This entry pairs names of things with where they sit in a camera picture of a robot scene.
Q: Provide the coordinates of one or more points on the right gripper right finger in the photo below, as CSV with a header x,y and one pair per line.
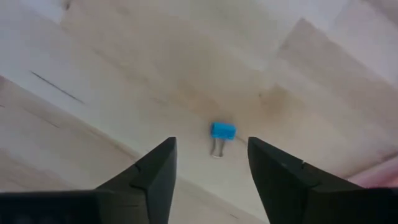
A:
x,y
295,193

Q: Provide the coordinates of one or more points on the blue binder clip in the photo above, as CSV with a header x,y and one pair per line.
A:
x,y
223,130

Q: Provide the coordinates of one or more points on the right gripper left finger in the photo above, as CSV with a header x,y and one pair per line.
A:
x,y
149,186

